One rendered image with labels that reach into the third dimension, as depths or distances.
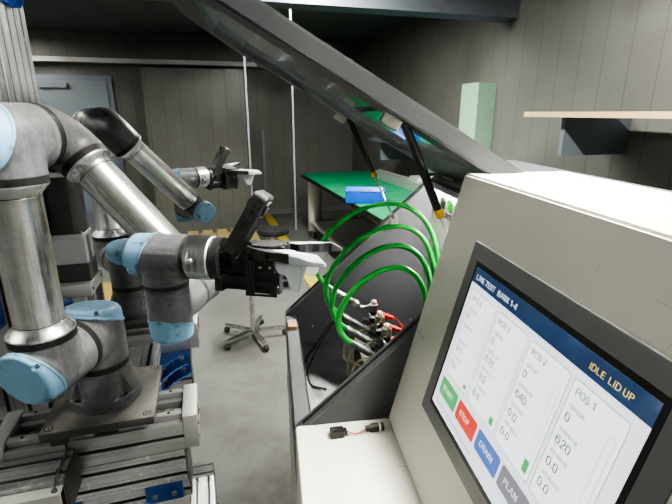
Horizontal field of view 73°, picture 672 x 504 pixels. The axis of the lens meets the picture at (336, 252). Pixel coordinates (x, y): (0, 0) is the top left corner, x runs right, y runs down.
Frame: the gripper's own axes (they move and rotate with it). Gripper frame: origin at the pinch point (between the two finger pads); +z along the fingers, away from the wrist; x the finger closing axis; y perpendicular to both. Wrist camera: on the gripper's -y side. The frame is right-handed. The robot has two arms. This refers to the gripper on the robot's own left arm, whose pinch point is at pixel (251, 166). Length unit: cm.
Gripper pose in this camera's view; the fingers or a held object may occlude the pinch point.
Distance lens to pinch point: 189.8
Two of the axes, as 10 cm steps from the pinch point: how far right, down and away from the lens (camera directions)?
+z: 7.4, -2.0, 6.4
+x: 6.6, 3.5, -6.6
